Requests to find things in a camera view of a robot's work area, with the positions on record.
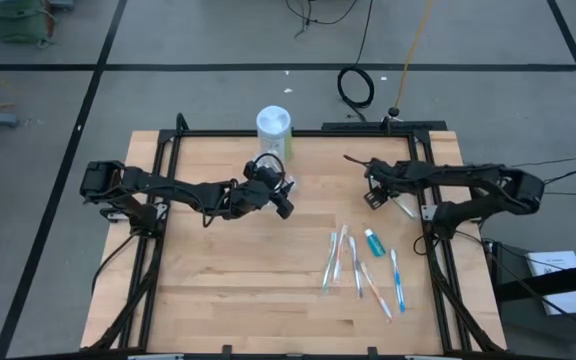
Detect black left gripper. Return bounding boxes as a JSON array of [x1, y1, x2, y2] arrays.
[[225, 163, 296, 220]]

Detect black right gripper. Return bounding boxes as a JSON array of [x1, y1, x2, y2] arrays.
[[343, 153, 419, 210]]

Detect green toothbrush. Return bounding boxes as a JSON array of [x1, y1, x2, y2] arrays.
[[320, 230, 339, 295], [391, 193, 418, 221]]

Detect blue mouthwash bottle white cap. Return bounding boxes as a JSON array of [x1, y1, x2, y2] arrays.
[[363, 227, 387, 259]]

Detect purple toothbrush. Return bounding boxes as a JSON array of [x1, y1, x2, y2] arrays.
[[347, 235, 365, 300]]

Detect blue toothbrush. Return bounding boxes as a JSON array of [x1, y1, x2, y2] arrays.
[[389, 247, 408, 315]]

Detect clear acrylic organizer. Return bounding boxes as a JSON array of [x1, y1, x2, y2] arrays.
[[253, 147, 299, 197]]

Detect white wipes canister green label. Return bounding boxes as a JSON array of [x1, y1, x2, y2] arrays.
[[255, 104, 294, 162]]

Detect dark grey side cart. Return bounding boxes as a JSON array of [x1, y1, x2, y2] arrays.
[[487, 239, 576, 351]]

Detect white paper booklet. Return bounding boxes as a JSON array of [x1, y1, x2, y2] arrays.
[[524, 249, 576, 316]]

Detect green fabric bag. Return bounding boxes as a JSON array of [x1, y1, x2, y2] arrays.
[[0, 0, 57, 49]]

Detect black coiled cable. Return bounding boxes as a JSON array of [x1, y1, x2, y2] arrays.
[[336, 0, 377, 122]]

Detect yellow hanging cable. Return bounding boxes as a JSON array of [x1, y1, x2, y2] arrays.
[[391, 0, 434, 117]]

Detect black hanging cable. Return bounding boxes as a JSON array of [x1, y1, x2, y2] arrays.
[[285, 0, 360, 40]]

